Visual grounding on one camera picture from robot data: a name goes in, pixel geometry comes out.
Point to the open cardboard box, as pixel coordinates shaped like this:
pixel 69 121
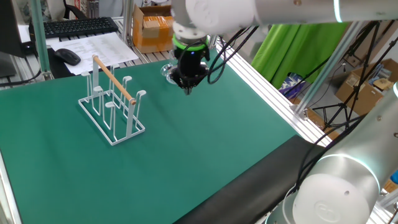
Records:
pixel 393 67

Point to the black camera tripod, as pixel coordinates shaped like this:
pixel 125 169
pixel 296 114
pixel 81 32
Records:
pixel 343 107

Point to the black computer monitor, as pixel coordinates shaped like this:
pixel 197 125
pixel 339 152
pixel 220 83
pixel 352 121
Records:
pixel 9 31

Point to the green cloth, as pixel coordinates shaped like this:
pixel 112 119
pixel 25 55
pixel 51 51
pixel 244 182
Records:
pixel 295 53

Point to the black table mat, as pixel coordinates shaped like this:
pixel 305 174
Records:
pixel 248 186

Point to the white printed paper sheet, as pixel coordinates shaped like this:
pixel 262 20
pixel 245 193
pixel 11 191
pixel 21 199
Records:
pixel 102 46

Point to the black computer keyboard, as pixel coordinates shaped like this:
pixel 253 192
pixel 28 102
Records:
pixel 77 27

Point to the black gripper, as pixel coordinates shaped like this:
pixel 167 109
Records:
pixel 191 62

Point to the large cardboard box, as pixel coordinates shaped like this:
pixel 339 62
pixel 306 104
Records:
pixel 360 93

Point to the blue patterned bag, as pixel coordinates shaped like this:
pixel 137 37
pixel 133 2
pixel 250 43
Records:
pixel 290 85

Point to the black computer mouse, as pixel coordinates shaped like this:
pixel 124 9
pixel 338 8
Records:
pixel 67 57

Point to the aluminium frame post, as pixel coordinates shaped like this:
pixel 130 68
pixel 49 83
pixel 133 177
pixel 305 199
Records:
pixel 40 46
pixel 214 42
pixel 128 21
pixel 326 65

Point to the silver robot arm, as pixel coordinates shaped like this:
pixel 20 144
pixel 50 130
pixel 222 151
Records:
pixel 342 186

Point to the green table mat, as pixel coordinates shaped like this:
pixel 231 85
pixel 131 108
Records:
pixel 186 155

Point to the cardboard box with orange tape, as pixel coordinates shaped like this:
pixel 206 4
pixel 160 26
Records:
pixel 152 34

